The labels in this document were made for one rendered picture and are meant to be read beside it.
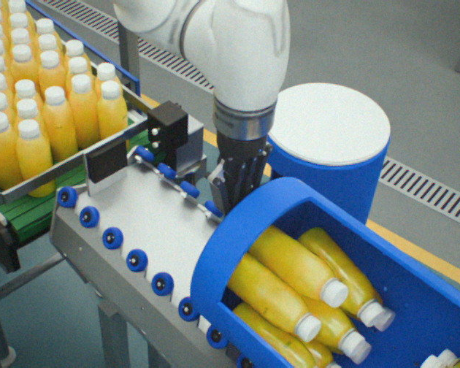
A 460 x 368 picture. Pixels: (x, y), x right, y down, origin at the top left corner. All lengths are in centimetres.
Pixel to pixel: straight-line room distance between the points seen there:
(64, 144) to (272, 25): 83
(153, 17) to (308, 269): 45
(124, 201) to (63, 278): 110
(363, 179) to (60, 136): 67
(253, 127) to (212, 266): 24
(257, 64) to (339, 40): 290
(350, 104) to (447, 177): 152
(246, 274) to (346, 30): 286
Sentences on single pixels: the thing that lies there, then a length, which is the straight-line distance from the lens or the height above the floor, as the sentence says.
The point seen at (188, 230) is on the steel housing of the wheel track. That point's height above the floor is 93.
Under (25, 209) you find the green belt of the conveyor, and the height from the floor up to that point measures 90.
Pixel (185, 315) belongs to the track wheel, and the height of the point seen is 96.
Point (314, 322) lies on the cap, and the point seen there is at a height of 111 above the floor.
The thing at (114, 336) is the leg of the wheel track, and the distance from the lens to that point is 176.
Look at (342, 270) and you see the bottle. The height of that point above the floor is 113.
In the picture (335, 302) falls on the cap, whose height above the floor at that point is 114.
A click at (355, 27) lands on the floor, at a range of 391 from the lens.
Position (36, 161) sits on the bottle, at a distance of 149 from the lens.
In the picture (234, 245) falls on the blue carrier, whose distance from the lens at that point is 105.
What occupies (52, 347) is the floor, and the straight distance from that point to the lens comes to 241.
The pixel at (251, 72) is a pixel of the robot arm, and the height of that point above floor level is 149.
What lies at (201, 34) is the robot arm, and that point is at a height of 151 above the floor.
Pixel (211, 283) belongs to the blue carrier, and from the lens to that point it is 108.
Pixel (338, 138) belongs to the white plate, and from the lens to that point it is 152.
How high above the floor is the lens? 200
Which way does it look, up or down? 45 degrees down
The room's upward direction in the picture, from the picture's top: 4 degrees clockwise
